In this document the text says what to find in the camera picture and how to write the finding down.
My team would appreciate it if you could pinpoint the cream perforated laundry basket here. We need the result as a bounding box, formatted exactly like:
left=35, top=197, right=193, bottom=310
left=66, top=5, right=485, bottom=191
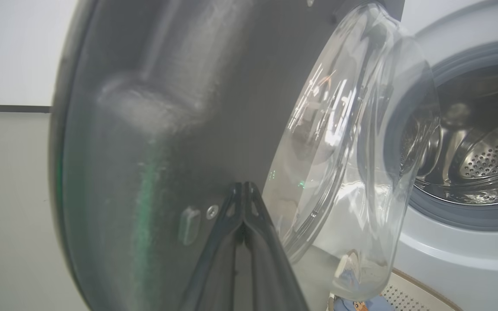
left=327, top=268, right=463, bottom=311

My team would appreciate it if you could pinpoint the glass washing machine door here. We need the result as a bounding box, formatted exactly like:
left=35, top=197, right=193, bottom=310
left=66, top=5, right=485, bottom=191
left=49, top=0, right=442, bottom=311

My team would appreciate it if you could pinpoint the white front-load washing machine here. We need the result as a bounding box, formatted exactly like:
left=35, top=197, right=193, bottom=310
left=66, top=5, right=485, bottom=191
left=394, top=0, right=498, bottom=311

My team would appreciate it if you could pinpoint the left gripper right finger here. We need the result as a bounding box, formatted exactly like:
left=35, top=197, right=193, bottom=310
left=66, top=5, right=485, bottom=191
left=243, top=181, right=310, bottom=311

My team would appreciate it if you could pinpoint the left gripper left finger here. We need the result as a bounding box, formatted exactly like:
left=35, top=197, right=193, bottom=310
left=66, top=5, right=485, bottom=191
left=180, top=181, right=244, bottom=311

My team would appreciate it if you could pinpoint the blue cartoon print garment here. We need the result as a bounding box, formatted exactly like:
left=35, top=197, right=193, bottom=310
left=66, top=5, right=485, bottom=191
left=333, top=255, right=394, bottom=311

